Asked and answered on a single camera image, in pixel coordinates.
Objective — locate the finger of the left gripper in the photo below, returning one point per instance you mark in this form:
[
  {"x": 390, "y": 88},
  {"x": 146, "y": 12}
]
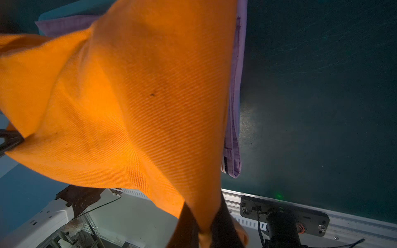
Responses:
[{"x": 11, "y": 139}]

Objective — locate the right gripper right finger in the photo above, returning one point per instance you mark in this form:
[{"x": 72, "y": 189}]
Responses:
[{"x": 224, "y": 234}]

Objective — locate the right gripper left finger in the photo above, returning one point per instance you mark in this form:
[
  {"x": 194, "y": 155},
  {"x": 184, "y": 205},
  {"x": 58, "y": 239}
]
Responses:
[{"x": 186, "y": 232}]

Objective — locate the purple striped pants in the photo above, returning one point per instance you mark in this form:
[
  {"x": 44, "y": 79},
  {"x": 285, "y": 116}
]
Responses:
[{"x": 231, "y": 163}]

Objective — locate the orange garment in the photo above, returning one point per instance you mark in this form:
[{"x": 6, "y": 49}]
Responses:
[{"x": 137, "y": 100}]

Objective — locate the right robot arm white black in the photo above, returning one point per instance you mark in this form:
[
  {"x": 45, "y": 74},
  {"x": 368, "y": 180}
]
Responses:
[{"x": 285, "y": 235}]

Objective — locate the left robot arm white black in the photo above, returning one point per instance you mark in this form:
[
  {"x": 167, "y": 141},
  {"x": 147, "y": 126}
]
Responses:
[{"x": 68, "y": 205}]

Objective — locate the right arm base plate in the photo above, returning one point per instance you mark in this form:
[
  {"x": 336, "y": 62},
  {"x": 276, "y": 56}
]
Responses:
[{"x": 307, "y": 221}]

